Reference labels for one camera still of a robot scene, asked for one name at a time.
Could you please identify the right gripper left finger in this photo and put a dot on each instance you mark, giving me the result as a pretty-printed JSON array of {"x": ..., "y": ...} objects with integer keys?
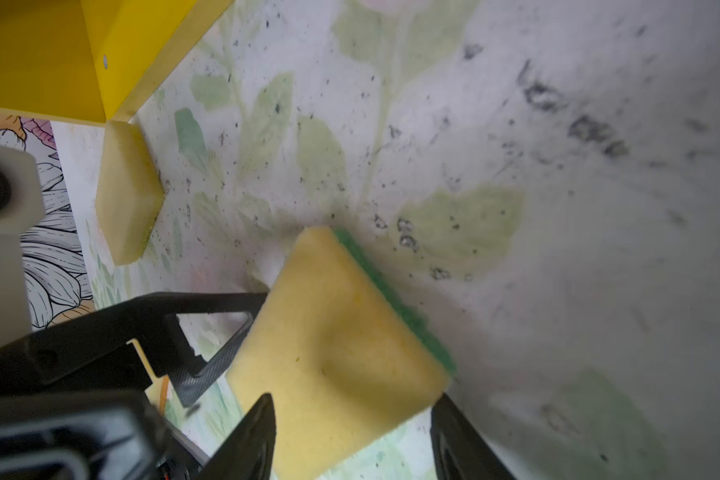
[{"x": 248, "y": 452}]

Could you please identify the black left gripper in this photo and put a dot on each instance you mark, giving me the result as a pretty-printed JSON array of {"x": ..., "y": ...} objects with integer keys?
[{"x": 114, "y": 434}]

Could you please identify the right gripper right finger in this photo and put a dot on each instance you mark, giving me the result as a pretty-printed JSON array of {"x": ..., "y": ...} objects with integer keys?
[{"x": 459, "y": 451}]

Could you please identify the tan yellow sponge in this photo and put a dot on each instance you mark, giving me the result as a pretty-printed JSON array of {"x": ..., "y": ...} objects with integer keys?
[
  {"x": 129, "y": 193},
  {"x": 341, "y": 365},
  {"x": 157, "y": 391}
]

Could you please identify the yellow shelf with coloured boards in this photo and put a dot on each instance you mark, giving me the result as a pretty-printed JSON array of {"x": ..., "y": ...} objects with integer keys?
[{"x": 89, "y": 62}]

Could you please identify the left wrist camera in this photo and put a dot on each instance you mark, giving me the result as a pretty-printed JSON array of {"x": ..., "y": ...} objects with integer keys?
[{"x": 21, "y": 207}]

